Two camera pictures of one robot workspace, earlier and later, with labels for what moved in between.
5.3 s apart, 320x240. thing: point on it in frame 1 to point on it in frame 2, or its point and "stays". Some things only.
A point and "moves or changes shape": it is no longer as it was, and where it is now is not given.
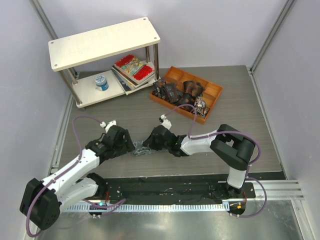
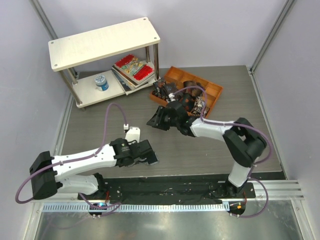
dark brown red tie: (195, 89) stays
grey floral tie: (140, 150) moves or changes shape
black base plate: (174, 190) stays
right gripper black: (150, 143) to (157, 120)
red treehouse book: (134, 69) stays
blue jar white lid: (101, 81) stays
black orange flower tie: (186, 98) stays
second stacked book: (129, 83) stays
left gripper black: (127, 146) to (132, 142)
